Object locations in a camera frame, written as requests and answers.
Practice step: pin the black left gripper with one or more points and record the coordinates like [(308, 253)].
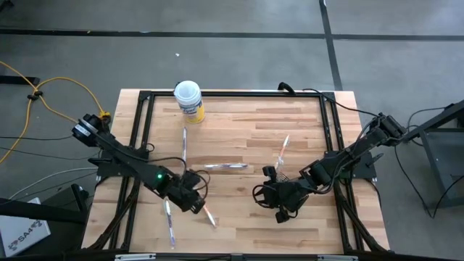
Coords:
[(188, 192)]

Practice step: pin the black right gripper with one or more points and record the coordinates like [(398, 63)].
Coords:
[(286, 195)]

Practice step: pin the orange toothbrush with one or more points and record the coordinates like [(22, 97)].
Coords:
[(211, 217), (283, 148)]

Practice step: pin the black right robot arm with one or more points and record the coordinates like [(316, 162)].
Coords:
[(348, 156)]

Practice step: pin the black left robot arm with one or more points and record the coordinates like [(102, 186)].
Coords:
[(127, 163)]

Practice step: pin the yellow Lysol wipes canister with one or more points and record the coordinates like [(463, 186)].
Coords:
[(189, 103)]

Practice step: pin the black floor tape strip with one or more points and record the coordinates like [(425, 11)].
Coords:
[(331, 54), (181, 35)]

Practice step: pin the black stand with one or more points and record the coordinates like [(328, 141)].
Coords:
[(40, 214)]

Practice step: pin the black side table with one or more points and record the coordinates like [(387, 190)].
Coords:
[(435, 122)]

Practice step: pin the white SA4 box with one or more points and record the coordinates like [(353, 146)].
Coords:
[(21, 232)]

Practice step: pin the black floor bar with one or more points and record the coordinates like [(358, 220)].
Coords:
[(20, 80)]

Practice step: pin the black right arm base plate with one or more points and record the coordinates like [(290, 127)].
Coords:
[(362, 172)]

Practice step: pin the silver bracket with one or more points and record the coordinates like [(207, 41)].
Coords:
[(337, 258), (136, 257)]

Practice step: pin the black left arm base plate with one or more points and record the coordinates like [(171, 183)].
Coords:
[(108, 170)]

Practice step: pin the black aluminium table frame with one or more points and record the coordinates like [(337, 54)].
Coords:
[(235, 94)]

